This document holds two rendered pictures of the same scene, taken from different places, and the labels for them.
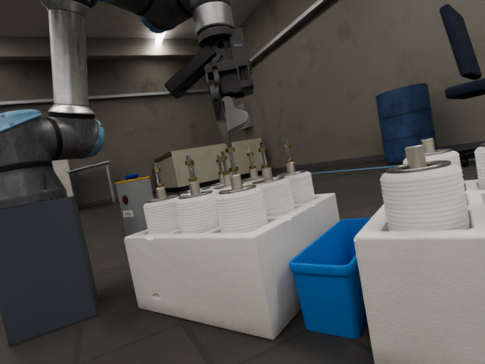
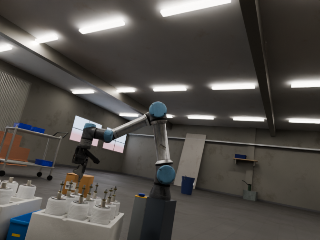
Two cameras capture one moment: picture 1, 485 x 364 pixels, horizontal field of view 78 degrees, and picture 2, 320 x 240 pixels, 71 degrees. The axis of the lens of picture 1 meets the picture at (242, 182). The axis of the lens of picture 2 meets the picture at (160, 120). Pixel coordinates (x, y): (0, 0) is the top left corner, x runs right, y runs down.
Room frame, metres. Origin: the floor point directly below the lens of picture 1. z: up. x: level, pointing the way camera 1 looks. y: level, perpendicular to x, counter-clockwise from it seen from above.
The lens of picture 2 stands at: (2.07, -0.46, 0.47)
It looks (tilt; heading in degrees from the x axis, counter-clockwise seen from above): 13 degrees up; 146
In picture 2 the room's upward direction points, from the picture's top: 10 degrees clockwise
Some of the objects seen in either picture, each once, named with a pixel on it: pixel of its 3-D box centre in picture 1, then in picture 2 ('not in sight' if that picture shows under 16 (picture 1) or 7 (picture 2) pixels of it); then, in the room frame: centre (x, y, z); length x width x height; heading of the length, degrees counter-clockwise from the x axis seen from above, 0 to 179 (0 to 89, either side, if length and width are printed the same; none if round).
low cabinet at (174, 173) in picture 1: (208, 166); not in sight; (6.87, 0.69, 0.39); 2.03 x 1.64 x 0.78; 116
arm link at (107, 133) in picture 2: (162, 3); (104, 135); (0.63, 0.09, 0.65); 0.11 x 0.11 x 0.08; 58
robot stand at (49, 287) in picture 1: (47, 260); (155, 221); (0.77, 0.53, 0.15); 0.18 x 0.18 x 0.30; 26
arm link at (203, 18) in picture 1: (214, 25); (85, 143); (0.59, 0.00, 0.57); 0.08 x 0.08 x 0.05
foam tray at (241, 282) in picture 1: (240, 248); (80, 230); (0.76, 0.04, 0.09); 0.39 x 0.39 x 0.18; 53
